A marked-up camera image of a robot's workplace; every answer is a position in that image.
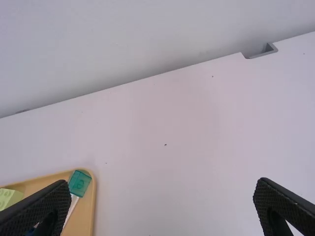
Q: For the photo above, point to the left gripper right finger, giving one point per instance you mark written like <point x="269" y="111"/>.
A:
<point x="280" y="209"/>

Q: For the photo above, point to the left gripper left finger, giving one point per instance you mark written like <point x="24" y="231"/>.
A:
<point x="32" y="214"/>

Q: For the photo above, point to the lime green toy brick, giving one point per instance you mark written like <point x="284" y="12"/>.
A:
<point x="9" y="197"/>

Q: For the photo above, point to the tan tray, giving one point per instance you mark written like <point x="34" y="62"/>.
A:
<point x="83" y="216"/>

